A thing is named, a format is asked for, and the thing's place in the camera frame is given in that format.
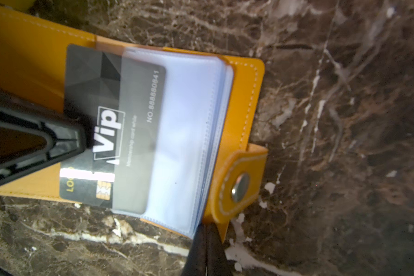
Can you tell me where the dark grey VIP card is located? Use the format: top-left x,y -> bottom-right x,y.
60,44 -> 166,216

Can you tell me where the yellow leather card holder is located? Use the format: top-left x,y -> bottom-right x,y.
0,6 -> 268,238

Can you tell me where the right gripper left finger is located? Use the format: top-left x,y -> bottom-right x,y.
181,224 -> 207,276

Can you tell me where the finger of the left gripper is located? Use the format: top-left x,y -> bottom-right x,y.
0,89 -> 87,186

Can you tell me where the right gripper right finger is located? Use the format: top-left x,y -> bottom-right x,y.
207,223 -> 232,276

